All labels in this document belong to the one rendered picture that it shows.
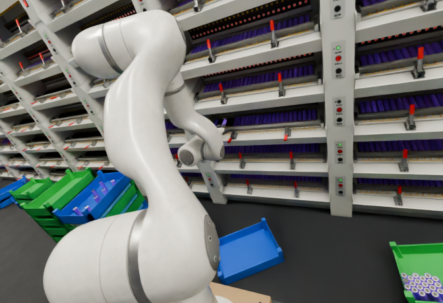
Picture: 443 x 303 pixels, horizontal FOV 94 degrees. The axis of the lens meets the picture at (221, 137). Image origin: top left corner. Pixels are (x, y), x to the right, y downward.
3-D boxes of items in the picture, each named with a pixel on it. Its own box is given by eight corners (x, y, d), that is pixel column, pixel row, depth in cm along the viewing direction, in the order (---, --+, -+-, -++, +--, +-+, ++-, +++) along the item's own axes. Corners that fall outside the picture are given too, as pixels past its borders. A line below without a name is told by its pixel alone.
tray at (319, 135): (327, 142, 90) (326, 128, 84) (206, 146, 117) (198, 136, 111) (325, 109, 102) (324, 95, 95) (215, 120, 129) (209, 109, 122)
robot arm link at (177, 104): (208, 77, 63) (229, 150, 81) (165, 81, 70) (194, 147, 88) (196, 91, 57) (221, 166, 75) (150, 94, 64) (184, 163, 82)
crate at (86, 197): (93, 224, 92) (83, 211, 89) (62, 223, 99) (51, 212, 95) (132, 178, 117) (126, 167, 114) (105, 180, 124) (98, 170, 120)
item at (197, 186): (211, 195, 139) (202, 186, 129) (145, 190, 166) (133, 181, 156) (219, 168, 150) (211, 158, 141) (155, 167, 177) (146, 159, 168)
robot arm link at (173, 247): (133, 294, 34) (231, 276, 32) (72, 336, 22) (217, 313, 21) (126, 53, 51) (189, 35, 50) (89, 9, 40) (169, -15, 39)
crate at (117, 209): (103, 236, 96) (93, 224, 92) (72, 234, 102) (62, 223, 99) (139, 189, 121) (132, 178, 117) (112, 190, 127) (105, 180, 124)
